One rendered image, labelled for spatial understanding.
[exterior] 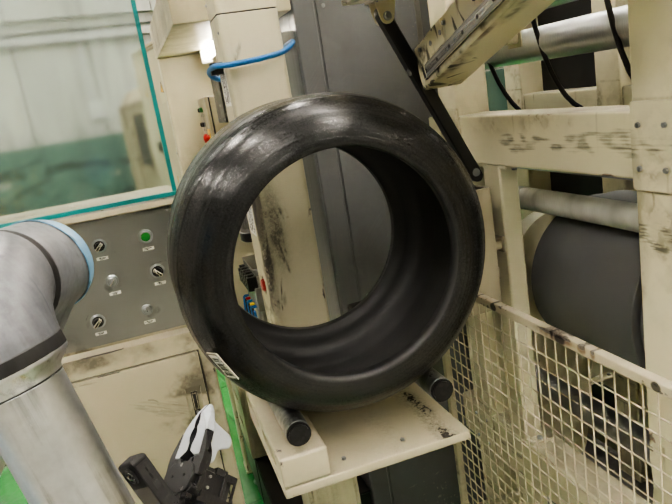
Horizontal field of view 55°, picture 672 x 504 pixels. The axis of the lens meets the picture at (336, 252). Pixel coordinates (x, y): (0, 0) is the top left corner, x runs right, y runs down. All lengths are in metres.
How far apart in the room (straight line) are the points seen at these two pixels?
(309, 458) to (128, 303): 0.83
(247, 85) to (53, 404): 0.90
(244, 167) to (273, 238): 0.43
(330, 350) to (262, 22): 0.71
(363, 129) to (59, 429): 0.66
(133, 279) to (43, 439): 1.18
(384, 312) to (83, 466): 0.89
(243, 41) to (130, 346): 0.87
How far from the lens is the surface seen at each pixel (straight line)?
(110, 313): 1.87
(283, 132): 1.06
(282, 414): 1.23
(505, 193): 1.59
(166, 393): 1.89
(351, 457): 1.28
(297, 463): 1.21
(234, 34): 1.43
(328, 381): 1.15
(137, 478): 0.99
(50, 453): 0.70
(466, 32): 1.26
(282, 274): 1.47
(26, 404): 0.69
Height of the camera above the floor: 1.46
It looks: 14 degrees down
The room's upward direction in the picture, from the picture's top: 9 degrees counter-clockwise
